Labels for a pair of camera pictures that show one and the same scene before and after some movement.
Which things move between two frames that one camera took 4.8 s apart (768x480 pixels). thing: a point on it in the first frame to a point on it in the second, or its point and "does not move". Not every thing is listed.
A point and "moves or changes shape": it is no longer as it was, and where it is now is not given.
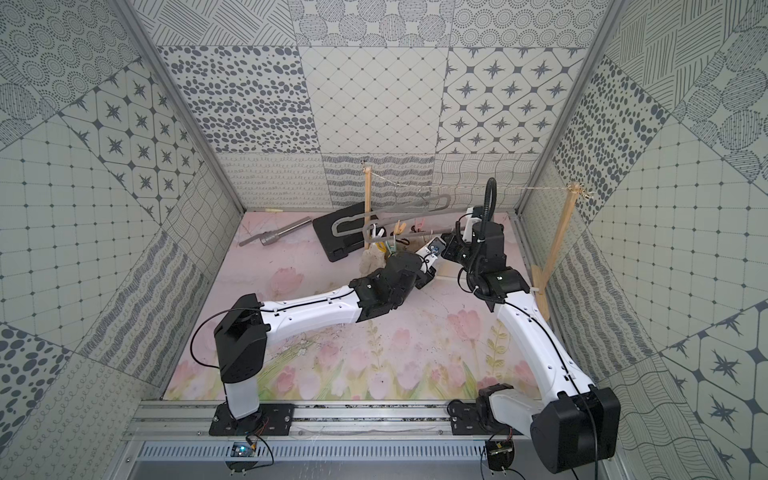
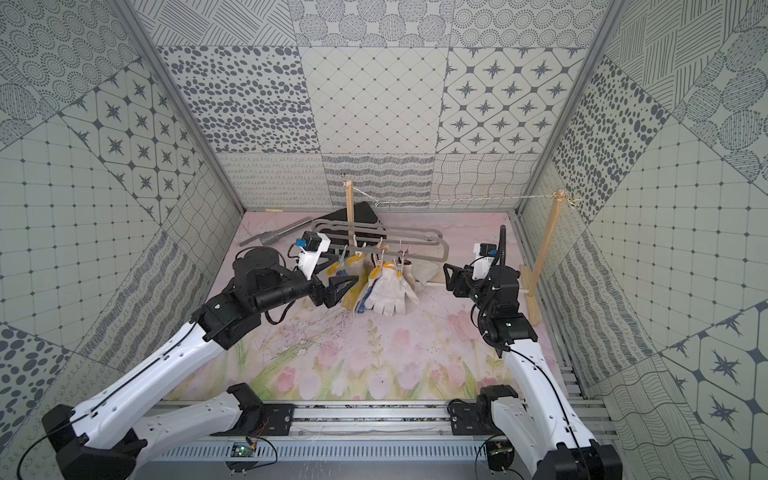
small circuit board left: x=242 y=449 does not move
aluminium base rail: x=194 y=420 does not move
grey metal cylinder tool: x=271 y=236 does not move
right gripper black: x=454 y=240 to x=461 y=278
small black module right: x=500 y=454 does not move
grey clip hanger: x=364 y=222 moves or changes shape
